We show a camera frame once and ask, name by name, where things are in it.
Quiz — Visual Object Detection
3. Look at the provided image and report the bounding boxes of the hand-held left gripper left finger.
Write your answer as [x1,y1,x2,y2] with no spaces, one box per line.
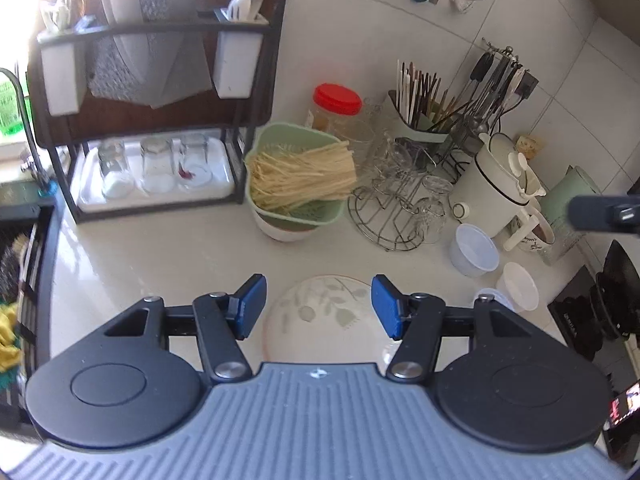
[102,274,267,382]

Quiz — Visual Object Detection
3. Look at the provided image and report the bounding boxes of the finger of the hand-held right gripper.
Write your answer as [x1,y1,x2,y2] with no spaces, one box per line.
[567,194,640,236]

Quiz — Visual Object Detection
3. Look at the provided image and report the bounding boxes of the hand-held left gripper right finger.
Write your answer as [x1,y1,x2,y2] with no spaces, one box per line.
[371,275,538,382]

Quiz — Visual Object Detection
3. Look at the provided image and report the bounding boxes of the green leaf print plate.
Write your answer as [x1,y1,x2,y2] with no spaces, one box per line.
[262,274,401,364]

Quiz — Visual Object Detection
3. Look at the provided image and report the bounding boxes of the bluish white plastic bowl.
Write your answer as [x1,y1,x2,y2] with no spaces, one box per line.
[448,223,500,278]

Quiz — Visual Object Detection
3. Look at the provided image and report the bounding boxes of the white ceramic bowl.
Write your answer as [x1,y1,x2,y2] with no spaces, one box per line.
[501,261,540,312]

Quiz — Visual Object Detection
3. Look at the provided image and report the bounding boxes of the light green pitcher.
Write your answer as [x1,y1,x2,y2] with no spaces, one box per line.
[540,165,603,267]

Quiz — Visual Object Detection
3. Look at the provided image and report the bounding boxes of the floral bowl with brown food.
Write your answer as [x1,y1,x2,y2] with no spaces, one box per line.
[520,225,557,257]

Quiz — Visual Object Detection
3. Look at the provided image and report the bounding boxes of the deep white bowl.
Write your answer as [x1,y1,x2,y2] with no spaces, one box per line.
[252,207,321,244]

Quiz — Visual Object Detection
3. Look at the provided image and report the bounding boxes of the black wok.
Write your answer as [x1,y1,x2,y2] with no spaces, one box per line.
[587,240,640,347]

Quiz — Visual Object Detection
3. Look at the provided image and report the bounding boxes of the clear glass cup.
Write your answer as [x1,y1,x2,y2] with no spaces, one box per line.
[384,135,422,172]
[419,177,454,211]
[364,96,397,127]
[414,201,449,244]

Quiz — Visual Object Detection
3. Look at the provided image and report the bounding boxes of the black induction cooktop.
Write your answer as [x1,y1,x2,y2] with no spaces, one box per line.
[547,265,640,468]

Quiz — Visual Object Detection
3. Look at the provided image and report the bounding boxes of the white electric kettle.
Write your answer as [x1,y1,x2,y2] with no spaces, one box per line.
[452,132,548,252]

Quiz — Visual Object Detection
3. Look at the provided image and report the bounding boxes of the pale yellow noodles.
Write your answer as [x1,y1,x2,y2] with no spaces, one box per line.
[248,141,358,213]

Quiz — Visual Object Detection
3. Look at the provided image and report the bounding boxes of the white drip tray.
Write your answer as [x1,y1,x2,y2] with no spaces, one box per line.
[77,135,237,213]

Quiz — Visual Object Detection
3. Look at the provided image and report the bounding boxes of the upturned drinking glass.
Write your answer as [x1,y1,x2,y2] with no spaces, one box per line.
[140,137,177,194]
[175,134,214,191]
[97,141,135,200]

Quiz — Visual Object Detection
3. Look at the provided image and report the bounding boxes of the tall patterned drinking glass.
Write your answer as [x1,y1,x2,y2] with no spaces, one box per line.
[340,110,382,162]

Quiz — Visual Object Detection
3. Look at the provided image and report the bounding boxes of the green plastic colander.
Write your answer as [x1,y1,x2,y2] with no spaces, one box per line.
[244,121,358,227]

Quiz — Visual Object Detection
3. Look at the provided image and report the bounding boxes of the green white chopstick holder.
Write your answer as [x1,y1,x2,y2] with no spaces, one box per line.
[384,90,451,144]

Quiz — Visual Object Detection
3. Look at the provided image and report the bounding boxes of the metal utensil hook rack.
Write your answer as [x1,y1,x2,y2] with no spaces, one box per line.
[481,37,524,68]

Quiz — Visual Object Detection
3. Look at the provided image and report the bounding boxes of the black sink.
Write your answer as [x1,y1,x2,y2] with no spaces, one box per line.
[0,185,65,428]

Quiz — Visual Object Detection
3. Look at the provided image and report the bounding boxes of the red lid plastic jar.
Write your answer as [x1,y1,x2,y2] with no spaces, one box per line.
[306,83,363,137]

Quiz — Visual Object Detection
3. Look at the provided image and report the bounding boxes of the bundle of chopsticks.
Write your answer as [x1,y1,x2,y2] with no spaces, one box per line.
[396,59,454,127]

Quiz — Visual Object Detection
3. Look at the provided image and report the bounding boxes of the black sink drying rack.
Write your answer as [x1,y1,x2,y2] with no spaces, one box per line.
[0,204,57,413]

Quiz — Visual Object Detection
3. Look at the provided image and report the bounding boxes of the steel wool scrubber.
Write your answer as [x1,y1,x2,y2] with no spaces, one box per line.
[0,232,27,302]

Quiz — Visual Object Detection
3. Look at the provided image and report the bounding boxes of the yellow cloth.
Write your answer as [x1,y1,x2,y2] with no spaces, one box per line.
[0,305,26,374]

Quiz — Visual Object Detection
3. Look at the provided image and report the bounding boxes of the white rack caddy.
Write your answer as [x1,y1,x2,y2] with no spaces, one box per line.
[212,7,269,100]
[37,25,94,117]

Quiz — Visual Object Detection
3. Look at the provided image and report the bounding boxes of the steel gooseneck faucet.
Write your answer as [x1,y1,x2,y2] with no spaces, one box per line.
[0,67,57,197]

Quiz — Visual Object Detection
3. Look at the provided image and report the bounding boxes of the grey cloth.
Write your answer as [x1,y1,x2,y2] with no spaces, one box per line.
[87,0,214,110]

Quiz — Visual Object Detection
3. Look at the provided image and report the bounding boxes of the black dish rack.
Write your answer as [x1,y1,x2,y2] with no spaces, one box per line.
[25,0,293,225]

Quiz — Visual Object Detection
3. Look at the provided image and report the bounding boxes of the green labelled bottle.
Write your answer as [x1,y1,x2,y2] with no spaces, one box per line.
[0,77,23,137]

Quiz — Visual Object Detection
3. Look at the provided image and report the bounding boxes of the round wire cup rack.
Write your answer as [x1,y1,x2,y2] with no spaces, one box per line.
[347,160,451,252]

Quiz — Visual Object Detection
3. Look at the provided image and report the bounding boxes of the black handled utensil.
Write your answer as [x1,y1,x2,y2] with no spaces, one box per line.
[487,57,513,126]

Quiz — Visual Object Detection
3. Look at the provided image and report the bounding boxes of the black handled ladle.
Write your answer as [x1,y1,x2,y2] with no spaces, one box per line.
[465,52,496,128]

